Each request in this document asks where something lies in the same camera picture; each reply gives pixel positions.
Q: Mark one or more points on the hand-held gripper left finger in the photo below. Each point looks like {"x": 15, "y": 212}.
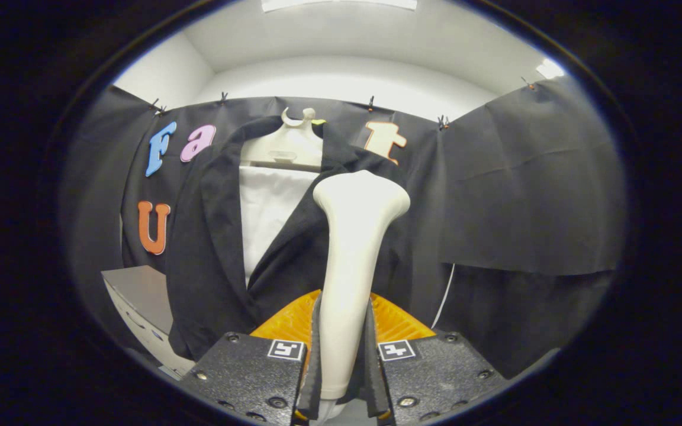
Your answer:
{"x": 316, "y": 367}

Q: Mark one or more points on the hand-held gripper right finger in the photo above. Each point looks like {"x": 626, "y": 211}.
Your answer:
{"x": 372, "y": 367}

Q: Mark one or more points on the white garment steamer head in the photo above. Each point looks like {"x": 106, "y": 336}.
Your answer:
{"x": 353, "y": 236}

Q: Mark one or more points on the black blazer jacket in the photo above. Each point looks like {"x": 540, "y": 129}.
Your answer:
{"x": 211, "y": 236}

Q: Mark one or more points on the white plastic garment hanger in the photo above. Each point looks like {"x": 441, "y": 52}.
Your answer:
{"x": 285, "y": 145}

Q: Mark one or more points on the grey drawer cabinet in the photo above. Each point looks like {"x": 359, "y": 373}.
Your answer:
{"x": 140, "y": 290}

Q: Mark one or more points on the black backdrop cloth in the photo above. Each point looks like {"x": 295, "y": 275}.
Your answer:
{"x": 524, "y": 177}

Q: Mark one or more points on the row of small backdrop clips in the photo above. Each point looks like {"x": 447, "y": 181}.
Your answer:
{"x": 370, "y": 104}

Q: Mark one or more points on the small ceiling light panel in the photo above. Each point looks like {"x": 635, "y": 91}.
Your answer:
{"x": 550, "y": 68}

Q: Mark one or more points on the long ceiling light panel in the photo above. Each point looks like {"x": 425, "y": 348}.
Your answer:
{"x": 341, "y": 3}

